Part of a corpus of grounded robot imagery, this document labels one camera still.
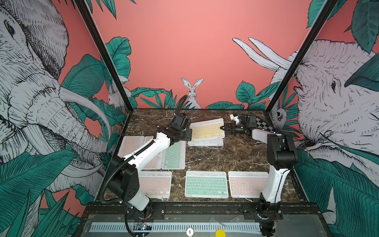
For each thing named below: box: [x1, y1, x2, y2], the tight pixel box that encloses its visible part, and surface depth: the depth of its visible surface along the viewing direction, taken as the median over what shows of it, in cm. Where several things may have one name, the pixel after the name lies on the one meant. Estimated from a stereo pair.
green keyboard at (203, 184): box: [184, 170, 229, 199], surface depth 85 cm
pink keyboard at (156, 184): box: [138, 170, 173, 199], surface depth 84 cm
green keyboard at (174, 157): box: [160, 140, 187, 170], surface depth 95 cm
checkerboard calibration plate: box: [255, 117, 277, 133], surface depth 109 cm
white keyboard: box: [187, 136, 226, 147], surface depth 101 cm
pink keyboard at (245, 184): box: [227, 170, 269, 198], surface depth 85 cm
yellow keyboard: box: [189, 118, 226, 142], surface depth 99 cm
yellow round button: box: [215, 229, 227, 237], surface depth 70 cm
